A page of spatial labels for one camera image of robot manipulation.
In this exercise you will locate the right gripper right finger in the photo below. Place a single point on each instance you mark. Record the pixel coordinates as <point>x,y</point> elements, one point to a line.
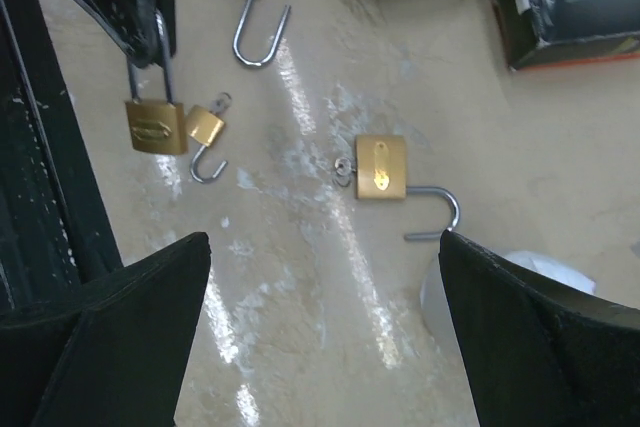
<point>537,352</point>

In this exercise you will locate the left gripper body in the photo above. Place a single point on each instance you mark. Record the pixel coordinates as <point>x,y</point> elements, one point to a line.
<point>55,231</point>

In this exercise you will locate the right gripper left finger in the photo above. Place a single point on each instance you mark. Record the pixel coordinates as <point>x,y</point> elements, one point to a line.
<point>112,353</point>

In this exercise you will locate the long shackle brass padlock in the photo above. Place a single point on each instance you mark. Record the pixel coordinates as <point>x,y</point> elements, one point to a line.
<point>157,126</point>

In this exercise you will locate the small brass padlock with key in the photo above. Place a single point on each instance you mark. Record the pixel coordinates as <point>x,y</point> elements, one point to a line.
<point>204,125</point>

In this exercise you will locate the large brass padlock centre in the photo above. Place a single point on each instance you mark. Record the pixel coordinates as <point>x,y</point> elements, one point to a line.
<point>379,170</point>

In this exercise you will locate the black green razor box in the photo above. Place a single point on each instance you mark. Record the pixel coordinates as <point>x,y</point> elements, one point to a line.
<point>564,32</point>

